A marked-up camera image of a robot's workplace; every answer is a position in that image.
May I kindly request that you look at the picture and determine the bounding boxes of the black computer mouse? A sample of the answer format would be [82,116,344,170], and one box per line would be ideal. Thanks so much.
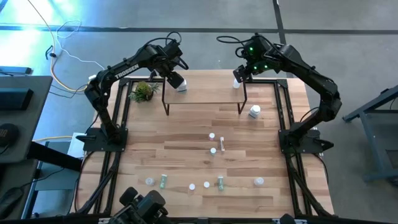
[0,186,24,220]

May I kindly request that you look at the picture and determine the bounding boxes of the potted green succulent plant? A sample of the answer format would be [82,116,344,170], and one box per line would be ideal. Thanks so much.
[129,80,160,103]

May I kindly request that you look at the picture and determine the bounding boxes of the long yellow cable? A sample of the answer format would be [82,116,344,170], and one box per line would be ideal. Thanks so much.
[26,0,93,93]

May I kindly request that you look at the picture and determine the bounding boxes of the wooden shelf black metal legs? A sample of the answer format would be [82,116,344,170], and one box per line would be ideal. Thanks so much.
[160,65,249,116]

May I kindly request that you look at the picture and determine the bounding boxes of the black rectangular case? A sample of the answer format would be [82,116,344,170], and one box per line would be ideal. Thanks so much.
[0,88,34,111]

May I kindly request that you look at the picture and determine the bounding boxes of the blue-grey metal table frame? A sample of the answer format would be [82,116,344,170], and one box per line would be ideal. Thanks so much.
[341,84,398,183]

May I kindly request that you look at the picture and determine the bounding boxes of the large white jar grey label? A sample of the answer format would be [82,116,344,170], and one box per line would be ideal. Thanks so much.
[248,105,262,119]

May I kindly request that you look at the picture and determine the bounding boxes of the white box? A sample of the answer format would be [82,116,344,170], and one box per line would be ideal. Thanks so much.
[67,132,88,159]

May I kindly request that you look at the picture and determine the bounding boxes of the black round pad red logo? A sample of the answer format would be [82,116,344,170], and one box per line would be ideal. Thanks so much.
[0,123,20,149]

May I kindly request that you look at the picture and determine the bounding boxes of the black flat device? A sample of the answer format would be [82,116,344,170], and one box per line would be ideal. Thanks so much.
[0,65,33,75]

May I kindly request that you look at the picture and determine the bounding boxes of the black desk beam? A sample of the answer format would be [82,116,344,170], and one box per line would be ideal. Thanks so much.
[27,141,83,172]

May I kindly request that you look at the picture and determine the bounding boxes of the short black cable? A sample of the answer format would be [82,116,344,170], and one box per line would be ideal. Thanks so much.
[45,45,58,60]

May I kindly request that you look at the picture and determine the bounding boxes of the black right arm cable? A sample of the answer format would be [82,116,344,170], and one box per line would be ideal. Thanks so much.
[216,34,251,45]

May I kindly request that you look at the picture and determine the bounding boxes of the thin white cable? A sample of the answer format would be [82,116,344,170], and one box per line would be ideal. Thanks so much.
[55,20,105,78]

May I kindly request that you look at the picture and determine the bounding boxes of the black aluminium table frame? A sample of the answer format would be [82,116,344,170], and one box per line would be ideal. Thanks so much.
[70,74,335,224]

